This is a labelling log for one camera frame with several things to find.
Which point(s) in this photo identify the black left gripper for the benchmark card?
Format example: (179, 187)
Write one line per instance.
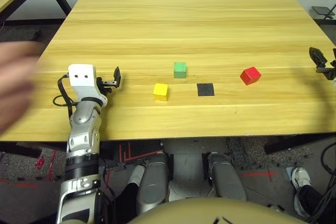
(106, 85)

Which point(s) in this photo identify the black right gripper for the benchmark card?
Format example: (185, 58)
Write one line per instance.
(330, 71)

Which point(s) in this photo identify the yellow wooden cube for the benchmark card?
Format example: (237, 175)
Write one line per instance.
(160, 91)

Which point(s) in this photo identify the green wooden cube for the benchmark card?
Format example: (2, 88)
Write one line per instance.
(180, 70)

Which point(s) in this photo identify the red wooden cube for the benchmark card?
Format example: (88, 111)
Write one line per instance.
(250, 75)

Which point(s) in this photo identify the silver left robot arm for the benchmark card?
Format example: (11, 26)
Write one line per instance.
(80, 140)

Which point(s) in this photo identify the bare person hand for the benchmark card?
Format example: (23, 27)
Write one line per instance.
(14, 82)

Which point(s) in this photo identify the black stand base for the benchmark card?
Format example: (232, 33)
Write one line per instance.
(323, 11)

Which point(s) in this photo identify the red tape corner mark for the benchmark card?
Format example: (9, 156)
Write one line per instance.
(126, 157)

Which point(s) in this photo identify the black square marker patch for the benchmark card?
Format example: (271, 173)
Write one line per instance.
(205, 89)

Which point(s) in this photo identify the white sneaker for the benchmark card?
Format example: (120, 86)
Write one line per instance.
(136, 174)
(300, 179)

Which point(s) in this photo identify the short red tape strip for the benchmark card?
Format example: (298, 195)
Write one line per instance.
(107, 179)

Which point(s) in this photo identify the black foam floor mat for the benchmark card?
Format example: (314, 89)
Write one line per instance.
(18, 35)

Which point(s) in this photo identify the silver left robot leg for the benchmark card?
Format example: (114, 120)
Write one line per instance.
(153, 182)

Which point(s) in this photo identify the silver robot leg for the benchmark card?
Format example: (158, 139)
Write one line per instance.
(153, 182)
(225, 179)

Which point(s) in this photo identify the grey blue floor pad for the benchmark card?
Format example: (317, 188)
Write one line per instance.
(288, 172)

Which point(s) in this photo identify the black trouser leg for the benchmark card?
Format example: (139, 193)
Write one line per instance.
(312, 200)
(128, 203)

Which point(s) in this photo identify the red tape cross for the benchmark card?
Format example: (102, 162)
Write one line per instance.
(269, 174)

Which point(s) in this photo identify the silver right robot leg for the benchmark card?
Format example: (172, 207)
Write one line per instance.
(225, 179)

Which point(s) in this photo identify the tan robot torso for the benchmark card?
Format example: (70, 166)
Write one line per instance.
(215, 212)

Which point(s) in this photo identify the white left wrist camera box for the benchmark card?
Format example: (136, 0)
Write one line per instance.
(81, 74)

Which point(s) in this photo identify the black table frame bar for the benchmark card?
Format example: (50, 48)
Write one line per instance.
(23, 148)
(294, 144)

